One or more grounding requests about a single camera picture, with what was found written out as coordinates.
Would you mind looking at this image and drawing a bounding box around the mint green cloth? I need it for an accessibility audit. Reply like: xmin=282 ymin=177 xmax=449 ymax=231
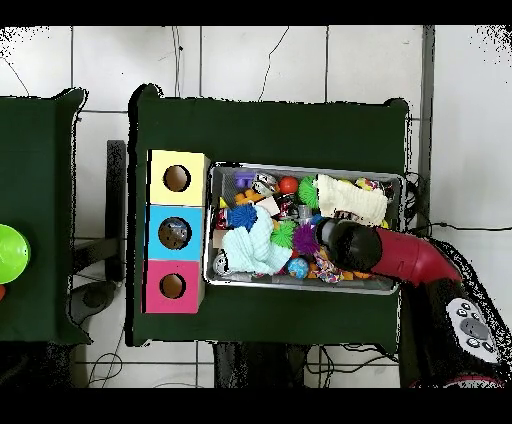
xmin=221 ymin=205 xmax=294 ymax=274

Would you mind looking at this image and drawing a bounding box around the wooden box with three holes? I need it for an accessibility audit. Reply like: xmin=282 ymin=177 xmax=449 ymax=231
xmin=143 ymin=149 xmax=212 ymax=315

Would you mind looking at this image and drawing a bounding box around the clear mesh bin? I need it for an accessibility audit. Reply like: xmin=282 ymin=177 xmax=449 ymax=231
xmin=205 ymin=162 xmax=405 ymax=297

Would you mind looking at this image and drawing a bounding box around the blue spiky ball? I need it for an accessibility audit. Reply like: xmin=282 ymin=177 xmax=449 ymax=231
xmin=227 ymin=203 xmax=258 ymax=233

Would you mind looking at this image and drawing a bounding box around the crushed silver can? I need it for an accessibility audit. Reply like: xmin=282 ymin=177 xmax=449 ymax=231
xmin=251 ymin=173 xmax=280 ymax=198

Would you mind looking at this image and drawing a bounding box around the green spiky ball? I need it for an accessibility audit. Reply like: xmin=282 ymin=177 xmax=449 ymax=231
xmin=296 ymin=175 xmax=321 ymax=211
xmin=269 ymin=220 xmax=297 ymax=249

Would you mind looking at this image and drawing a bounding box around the orange red ball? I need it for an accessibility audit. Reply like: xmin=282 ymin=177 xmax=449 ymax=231
xmin=278 ymin=175 xmax=300 ymax=196

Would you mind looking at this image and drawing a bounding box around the purple spiky ball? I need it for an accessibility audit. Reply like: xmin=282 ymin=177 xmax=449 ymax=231
xmin=291 ymin=223 xmax=320 ymax=256

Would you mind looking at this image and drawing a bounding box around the dark green table cloth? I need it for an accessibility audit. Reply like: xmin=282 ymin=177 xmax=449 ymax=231
xmin=0 ymin=87 xmax=89 ymax=347
xmin=127 ymin=83 xmax=411 ymax=349

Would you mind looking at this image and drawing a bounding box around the cream yellow cloth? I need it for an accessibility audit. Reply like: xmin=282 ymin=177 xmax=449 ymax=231
xmin=314 ymin=174 xmax=392 ymax=229

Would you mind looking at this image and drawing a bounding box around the bright green bowl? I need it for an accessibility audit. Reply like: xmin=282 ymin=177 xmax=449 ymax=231
xmin=0 ymin=223 xmax=32 ymax=286

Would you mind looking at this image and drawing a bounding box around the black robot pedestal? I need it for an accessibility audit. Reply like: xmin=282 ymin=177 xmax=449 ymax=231
xmin=209 ymin=342 xmax=312 ymax=389

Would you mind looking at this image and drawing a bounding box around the black cable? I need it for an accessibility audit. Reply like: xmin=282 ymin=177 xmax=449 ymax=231
xmin=406 ymin=219 xmax=512 ymax=240

